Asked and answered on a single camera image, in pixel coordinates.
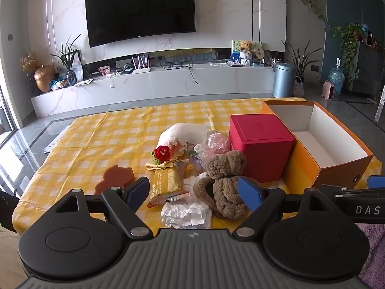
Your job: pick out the clear pinkish plastic bag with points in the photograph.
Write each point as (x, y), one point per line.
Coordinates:
(216, 141)

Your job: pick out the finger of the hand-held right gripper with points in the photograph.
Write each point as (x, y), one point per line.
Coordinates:
(352, 191)
(376, 182)

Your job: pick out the orange cardboard box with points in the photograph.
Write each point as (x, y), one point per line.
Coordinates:
(303, 164)

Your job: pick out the pink space heater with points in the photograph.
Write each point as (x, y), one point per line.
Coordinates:
(328, 89)

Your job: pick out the crochet flower bouquet white wrap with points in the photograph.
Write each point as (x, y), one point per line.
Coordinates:
(180, 132)

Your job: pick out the brown fuzzy plush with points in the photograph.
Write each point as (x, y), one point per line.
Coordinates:
(225, 192)

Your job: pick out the red square box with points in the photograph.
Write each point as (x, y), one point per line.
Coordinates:
(258, 144)

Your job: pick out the purple fluffy rug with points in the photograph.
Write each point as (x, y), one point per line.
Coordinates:
(374, 256)

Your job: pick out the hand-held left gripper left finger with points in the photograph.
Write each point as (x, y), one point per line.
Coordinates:
(139, 191)

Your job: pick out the black picture frame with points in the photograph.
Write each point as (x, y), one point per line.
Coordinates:
(77, 55)

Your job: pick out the white router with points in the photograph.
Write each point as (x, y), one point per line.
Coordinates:
(141, 70)

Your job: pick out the brown sponge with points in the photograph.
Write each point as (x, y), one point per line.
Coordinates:
(111, 178)

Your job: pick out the small pink photo frame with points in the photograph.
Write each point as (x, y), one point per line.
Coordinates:
(104, 70)

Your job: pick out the white tissue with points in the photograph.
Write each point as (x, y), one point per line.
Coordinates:
(183, 213)
(192, 183)

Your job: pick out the woven basket bag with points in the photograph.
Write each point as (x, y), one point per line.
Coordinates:
(298, 88)

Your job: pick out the colourful snack bags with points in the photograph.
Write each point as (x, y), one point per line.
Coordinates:
(58, 84)

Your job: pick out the brown teddy bear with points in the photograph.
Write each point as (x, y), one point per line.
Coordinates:
(246, 48)

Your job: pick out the silver trash can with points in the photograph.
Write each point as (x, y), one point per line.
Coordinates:
(283, 79)

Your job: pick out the trailing pothos plant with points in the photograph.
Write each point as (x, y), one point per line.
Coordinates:
(349, 40)

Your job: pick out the dark grey cabinet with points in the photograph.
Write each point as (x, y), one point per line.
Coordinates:
(370, 69)

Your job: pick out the beige sofa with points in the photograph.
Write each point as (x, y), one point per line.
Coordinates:
(9, 259)

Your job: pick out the black flat television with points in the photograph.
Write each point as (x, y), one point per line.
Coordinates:
(138, 9)

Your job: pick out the long-leaf potted floor plant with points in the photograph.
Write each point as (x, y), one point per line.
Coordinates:
(299, 61)

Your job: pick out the long-leaf plant in glass vase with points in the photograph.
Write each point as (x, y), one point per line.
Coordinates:
(69, 63)

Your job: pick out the yellow checked tablecloth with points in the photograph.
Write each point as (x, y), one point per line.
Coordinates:
(105, 138)

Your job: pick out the golden round vase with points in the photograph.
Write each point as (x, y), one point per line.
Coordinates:
(43, 79)

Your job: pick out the white upright appliance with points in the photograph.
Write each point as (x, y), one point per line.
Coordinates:
(380, 104)

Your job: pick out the blue water jug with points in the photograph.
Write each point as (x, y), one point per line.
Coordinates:
(336, 79)

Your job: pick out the loose paper sheets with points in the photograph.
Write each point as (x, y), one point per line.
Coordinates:
(84, 82)

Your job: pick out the white marble television console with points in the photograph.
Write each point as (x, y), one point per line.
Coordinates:
(180, 85)

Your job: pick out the dried flower bunch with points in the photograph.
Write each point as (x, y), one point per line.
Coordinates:
(28, 61)

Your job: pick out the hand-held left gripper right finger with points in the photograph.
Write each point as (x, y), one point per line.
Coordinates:
(249, 194)

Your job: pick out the green picture card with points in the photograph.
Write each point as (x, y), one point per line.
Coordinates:
(235, 46)

